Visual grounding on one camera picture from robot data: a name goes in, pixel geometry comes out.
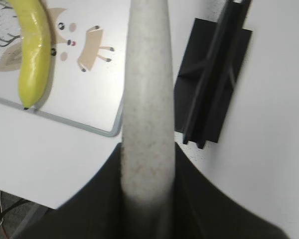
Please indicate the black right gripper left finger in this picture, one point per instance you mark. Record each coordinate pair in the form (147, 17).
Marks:
(94, 212)

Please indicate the white deer print cutting board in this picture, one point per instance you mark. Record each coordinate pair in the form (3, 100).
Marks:
(86, 80)

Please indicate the black knife stand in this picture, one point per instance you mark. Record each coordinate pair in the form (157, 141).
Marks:
(209, 72)

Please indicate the grey table leg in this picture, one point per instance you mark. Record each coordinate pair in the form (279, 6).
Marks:
(36, 212)

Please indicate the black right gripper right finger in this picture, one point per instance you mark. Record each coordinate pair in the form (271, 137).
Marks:
(201, 211)

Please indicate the yellow plastic banana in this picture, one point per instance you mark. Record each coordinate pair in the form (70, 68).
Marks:
(36, 47)

